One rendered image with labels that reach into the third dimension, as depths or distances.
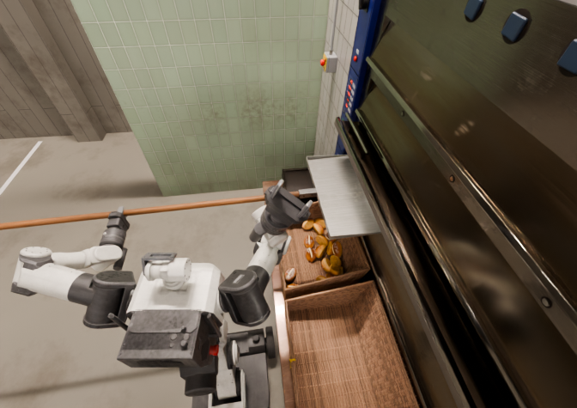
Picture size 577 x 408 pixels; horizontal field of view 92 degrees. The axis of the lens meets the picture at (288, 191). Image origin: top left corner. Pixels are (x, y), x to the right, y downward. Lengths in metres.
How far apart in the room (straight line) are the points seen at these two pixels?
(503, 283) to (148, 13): 2.25
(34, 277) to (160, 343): 0.45
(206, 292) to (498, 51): 0.98
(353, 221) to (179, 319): 0.83
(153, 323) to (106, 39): 1.93
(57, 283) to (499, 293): 1.23
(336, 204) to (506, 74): 0.86
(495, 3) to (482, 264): 0.64
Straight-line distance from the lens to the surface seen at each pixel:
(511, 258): 0.86
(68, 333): 2.81
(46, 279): 1.14
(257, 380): 2.09
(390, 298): 1.46
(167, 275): 0.87
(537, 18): 0.81
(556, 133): 0.75
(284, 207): 0.69
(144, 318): 0.96
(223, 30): 2.24
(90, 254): 1.32
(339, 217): 1.35
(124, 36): 2.38
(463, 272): 0.98
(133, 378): 2.47
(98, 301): 1.06
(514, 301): 0.91
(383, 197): 1.18
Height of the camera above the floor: 2.23
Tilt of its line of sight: 47 degrees down
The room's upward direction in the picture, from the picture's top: 1 degrees clockwise
